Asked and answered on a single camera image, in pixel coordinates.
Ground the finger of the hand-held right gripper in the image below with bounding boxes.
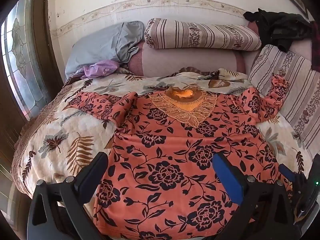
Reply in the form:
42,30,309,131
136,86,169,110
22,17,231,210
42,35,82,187
278,163,308,189

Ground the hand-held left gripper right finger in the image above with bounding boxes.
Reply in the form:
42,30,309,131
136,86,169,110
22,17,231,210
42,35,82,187
212,152,309,240

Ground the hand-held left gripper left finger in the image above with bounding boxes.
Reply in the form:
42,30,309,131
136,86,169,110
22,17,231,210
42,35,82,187
27,151,109,240

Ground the orange floral shirt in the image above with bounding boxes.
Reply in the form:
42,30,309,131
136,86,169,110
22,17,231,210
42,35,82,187
67,74,300,240

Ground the cream leaf-print blanket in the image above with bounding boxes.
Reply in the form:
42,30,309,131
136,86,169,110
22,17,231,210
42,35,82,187
11,68,313,205

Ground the striped floral cushion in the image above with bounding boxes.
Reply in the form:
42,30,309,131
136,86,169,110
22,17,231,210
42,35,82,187
248,44,320,153

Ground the purple cloth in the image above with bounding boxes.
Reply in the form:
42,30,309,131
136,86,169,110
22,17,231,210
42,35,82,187
81,60,120,79

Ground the grey pillow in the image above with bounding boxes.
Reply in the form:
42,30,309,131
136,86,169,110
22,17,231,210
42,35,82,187
65,21,145,82

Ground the pink sofa backrest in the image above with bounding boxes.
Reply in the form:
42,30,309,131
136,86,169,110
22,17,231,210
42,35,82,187
129,20,320,78

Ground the stained glass door panel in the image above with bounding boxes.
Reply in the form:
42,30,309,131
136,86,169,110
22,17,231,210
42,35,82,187
1,0,52,120

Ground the black jacket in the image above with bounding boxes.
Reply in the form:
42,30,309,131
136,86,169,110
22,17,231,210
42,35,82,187
243,8,320,53

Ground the striped floral bolster pillow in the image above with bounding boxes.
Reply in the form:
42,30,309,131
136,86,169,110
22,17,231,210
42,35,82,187
144,18,262,52

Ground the brown wooden door frame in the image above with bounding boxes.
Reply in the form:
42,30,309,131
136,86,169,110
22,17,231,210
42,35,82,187
0,0,66,180

